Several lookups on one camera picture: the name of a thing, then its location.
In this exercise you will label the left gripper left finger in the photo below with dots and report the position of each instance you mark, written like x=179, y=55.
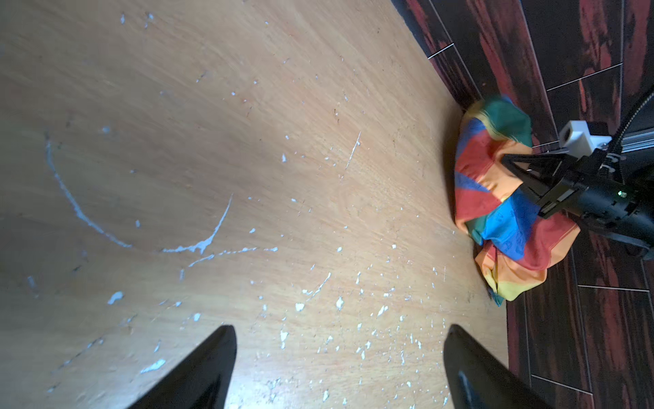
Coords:
x=201, y=380

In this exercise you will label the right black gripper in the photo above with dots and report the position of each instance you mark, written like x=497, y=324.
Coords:
x=593, y=193

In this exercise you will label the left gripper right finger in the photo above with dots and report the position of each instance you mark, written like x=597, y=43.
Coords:
x=478, y=380

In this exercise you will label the rainbow striped hooded jacket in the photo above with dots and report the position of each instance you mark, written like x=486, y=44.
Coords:
x=517, y=245

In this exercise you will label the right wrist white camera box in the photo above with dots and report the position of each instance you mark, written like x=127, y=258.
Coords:
x=580, y=138

